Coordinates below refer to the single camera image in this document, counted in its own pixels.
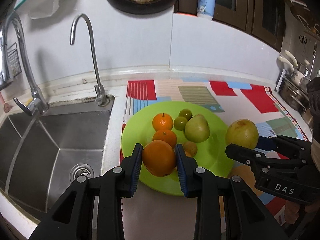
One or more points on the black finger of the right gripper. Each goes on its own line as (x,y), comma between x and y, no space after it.
(277,142)
(259,161)

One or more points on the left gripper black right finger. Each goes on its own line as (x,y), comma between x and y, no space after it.
(246,216)

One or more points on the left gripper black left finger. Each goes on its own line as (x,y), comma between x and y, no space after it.
(71,216)

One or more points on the small yellow-brown fruit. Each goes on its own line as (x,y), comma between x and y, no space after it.
(190,147)

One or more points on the large green apple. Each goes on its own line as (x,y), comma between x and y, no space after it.
(197,129)

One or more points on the dark green round fruit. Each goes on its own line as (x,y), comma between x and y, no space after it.
(186,113)

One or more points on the small green fruit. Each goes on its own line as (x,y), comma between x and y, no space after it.
(180,123)

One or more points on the orange tangerine with stem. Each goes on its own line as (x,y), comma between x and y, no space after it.
(167,136)

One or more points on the orange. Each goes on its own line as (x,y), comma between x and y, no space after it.
(159,158)

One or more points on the small orange tangerine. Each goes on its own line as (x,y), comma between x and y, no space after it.
(188,154)

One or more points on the right hand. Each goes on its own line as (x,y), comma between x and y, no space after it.
(291,211)

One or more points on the stainless steel pot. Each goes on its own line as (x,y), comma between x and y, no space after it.
(294,97)

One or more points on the metal dish rack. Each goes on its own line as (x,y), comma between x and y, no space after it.
(293,78)

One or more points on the stainless steel sink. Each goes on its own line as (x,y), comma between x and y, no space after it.
(42,155)

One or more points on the colourful patterned table mat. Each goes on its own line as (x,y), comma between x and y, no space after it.
(220,102)

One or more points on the white blue soap bottle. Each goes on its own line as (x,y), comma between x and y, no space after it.
(205,9)

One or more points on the cream knife handle lower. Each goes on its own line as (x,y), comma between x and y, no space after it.
(287,64)

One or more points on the cream knife handle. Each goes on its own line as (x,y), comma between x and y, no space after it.
(292,58)
(287,64)

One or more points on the cream knife handle upper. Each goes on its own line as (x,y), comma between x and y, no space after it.
(292,58)

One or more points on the dark wooden window frame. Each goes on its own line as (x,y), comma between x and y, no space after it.
(263,19)

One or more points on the wire sink caddy basket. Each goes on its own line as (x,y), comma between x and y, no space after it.
(10,66)

